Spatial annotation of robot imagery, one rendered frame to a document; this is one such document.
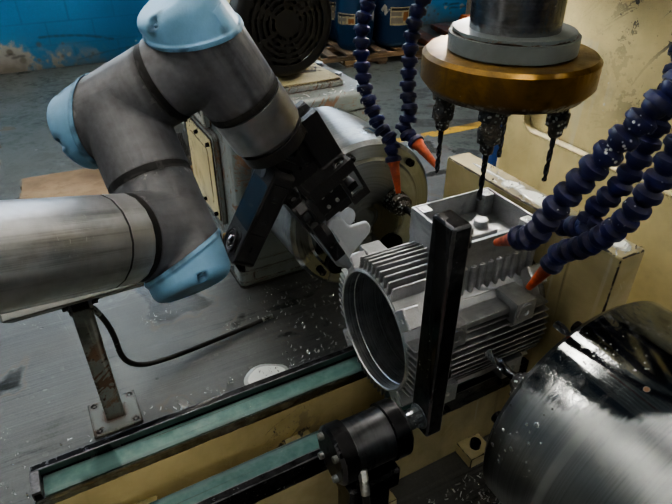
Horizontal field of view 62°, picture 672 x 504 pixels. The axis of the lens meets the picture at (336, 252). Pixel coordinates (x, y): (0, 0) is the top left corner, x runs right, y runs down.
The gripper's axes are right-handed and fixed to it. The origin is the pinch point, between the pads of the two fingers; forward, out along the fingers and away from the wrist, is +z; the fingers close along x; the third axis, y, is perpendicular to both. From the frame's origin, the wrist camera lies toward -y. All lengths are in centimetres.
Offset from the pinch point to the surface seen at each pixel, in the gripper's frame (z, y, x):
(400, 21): 206, 214, 411
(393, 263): -0.1, 4.5, -5.9
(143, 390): 12.3, -35.8, 19.7
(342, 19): 177, 171, 428
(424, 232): 1.3, 10.1, -4.1
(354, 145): -1.2, 13.2, 15.5
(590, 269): 9.0, 21.0, -17.9
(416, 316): 1.4, 2.2, -12.7
